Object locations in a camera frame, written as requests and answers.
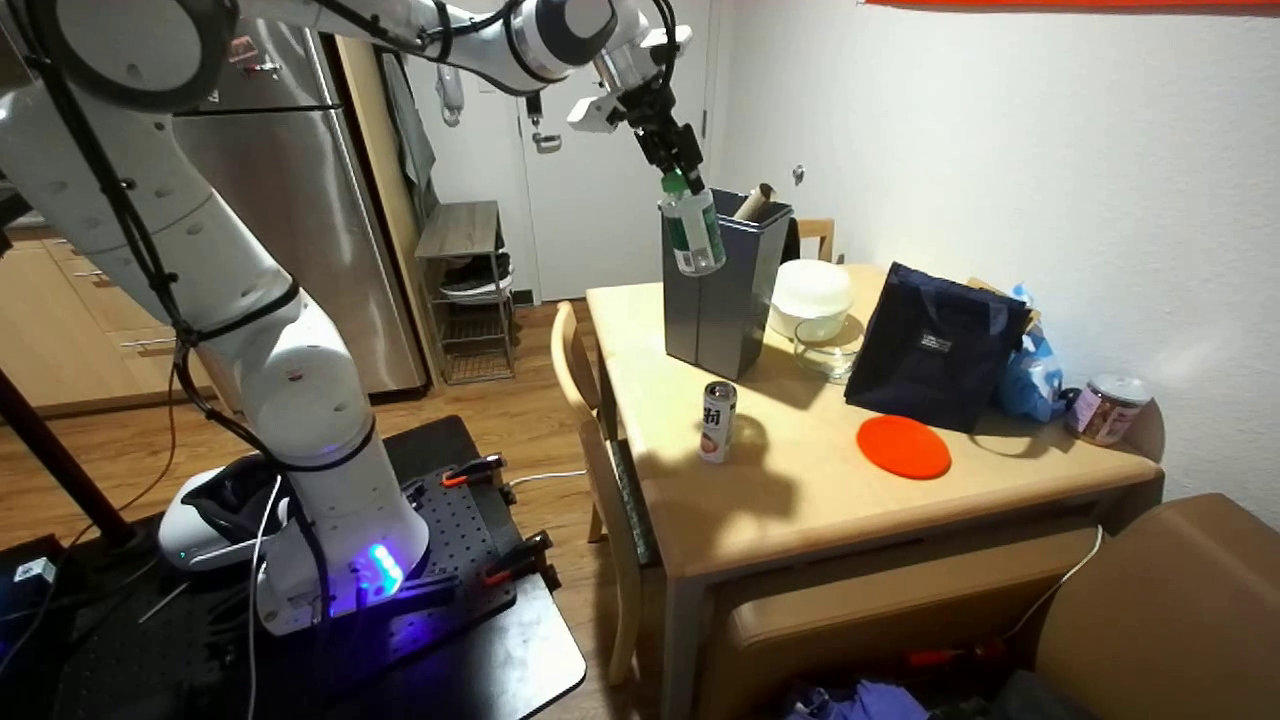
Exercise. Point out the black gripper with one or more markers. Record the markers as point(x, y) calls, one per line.
point(664, 124)

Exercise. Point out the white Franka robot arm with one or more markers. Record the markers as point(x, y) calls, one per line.
point(280, 375)

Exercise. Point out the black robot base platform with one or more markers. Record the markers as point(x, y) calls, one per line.
point(441, 654)

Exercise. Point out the grey plastic trash bin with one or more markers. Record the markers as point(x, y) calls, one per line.
point(725, 314)

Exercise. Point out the cardboard tube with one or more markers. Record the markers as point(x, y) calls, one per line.
point(757, 203)

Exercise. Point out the white round bowl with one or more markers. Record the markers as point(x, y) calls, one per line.
point(810, 297)

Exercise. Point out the slatted wooden chair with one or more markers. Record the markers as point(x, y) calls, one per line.
point(573, 363)

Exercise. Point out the small wooden shelf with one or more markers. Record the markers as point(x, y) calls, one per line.
point(466, 284)

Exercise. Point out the grey hanging cloth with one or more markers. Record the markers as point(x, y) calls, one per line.
point(411, 133)

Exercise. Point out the navy blue bag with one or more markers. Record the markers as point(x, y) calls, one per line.
point(933, 346)

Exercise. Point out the light wooden table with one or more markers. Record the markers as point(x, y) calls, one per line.
point(801, 492)

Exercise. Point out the orange round disc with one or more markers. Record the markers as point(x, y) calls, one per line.
point(906, 444)

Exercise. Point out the orange black clamp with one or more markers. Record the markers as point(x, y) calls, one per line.
point(523, 560)
point(475, 470)

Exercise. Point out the stainless steel refrigerator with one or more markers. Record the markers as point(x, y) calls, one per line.
point(321, 241)

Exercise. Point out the blue plastic bag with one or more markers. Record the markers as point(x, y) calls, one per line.
point(1034, 367)

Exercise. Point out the pink white tub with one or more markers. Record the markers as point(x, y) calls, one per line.
point(1108, 404)

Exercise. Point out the dark clothes pile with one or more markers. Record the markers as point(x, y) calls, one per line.
point(852, 697)

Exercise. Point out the white black floor device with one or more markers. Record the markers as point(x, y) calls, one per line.
point(215, 515)

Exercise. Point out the black tripod leg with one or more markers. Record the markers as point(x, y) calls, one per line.
point(54, 461)

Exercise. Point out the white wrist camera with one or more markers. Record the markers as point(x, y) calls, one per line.
point(599, 111)

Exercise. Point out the round metal wall knob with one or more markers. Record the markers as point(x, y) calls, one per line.
point(799, 173)

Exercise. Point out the orange wall banner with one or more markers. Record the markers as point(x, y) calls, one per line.
point(1066, 6)

